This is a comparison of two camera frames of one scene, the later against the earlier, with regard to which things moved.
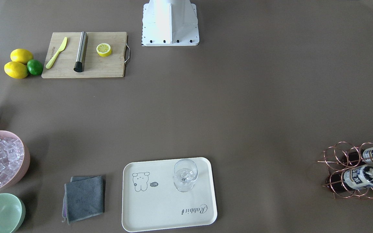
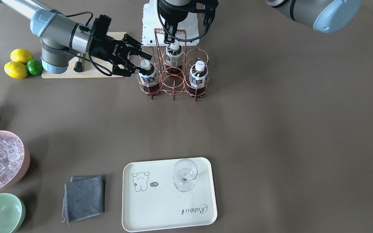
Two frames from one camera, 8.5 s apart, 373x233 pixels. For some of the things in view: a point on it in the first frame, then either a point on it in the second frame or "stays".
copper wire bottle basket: x=366 y=170 → x=169 y=68
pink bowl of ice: x=4 y=158 stays
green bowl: x=2 y=213 stays
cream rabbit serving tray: x=150 y=201 stays
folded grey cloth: x=84 y=197 stays
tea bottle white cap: x=355 y=178 → x=199 y=65
